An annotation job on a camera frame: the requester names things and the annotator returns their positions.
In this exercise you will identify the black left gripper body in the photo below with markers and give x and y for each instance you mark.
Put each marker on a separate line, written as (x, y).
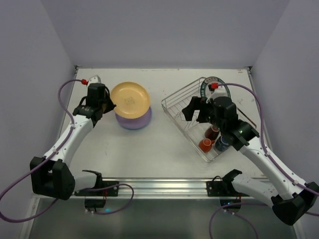
(105, 105)

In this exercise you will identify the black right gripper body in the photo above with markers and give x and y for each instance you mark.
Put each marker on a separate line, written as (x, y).
(202, 112)

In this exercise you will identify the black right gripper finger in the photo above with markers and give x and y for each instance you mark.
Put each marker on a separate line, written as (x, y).
(204, 114)
(193, 105)

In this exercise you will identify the green rimmed printed plate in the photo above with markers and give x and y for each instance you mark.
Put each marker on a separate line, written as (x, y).
(207, 82)

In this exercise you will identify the tan yellow plate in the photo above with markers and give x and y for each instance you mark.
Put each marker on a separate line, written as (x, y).
(131, 99)

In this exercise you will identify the lavender plate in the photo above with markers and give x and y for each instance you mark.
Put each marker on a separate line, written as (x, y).
(148, 114)

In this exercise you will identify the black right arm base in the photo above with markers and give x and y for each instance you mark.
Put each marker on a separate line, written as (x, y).
(217, 187)

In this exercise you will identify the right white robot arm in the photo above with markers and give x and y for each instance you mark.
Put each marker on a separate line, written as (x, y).
(289, 196)

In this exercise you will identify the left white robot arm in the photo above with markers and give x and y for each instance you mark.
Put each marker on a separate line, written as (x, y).
(50, 174)

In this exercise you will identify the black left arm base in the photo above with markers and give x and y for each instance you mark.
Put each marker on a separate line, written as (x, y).
(97, 199)

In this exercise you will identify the dark maroon mug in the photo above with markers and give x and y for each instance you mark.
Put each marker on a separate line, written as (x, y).
(212, 133)

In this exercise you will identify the dark blue mug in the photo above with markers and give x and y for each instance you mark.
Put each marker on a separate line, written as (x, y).
(221, 144)

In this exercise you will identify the orange red mug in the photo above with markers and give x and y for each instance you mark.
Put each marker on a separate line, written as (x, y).
(206, 144)

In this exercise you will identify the metal wire dish rack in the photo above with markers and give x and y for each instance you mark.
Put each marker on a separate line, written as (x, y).
(237, 136)

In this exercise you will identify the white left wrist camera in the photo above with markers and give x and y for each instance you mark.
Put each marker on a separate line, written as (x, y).
(94, 79)

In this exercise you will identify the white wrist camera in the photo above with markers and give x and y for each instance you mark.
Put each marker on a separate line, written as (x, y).
(94, 79)
(215, 93)

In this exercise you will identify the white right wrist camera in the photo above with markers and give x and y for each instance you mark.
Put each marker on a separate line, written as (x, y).
(215, 93)

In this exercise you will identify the aluminium mounting rail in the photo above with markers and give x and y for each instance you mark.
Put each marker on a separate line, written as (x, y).
(128, 187)

